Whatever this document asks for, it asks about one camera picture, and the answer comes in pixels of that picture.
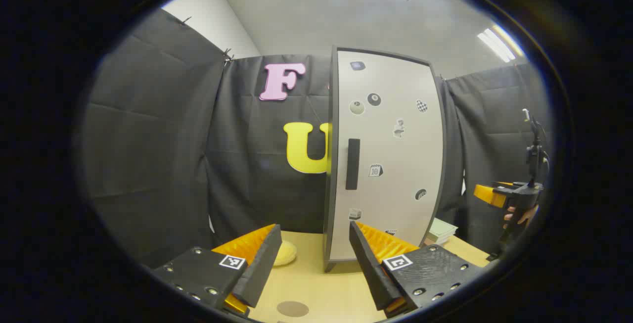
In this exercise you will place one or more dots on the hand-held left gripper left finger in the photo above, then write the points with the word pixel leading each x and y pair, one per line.
pixel 259 268

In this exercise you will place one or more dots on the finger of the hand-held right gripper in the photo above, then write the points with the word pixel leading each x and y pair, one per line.
pixel 487 194

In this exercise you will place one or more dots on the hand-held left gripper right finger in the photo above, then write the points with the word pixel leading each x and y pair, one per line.
pixel 368 268

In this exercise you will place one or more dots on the brown round coaster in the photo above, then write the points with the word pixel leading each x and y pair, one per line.
pixel 293 308

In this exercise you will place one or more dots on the dark grey cabinet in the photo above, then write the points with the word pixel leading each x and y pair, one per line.
pixel 330 189

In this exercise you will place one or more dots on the pale yellow round bread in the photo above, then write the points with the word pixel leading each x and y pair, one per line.
pixel 287 253

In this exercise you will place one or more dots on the green book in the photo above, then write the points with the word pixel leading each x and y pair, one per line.
pixel 442 226

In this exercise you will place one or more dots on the brown book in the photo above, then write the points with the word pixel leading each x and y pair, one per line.
pixel 435 241

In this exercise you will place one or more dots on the ceiling light panel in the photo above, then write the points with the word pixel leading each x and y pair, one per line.
pixel 499 43

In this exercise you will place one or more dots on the black backdrop cloth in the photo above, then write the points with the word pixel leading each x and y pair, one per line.
pixel 163 140

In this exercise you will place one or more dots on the black metal bracket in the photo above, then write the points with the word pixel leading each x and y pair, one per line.
pixel 493 256

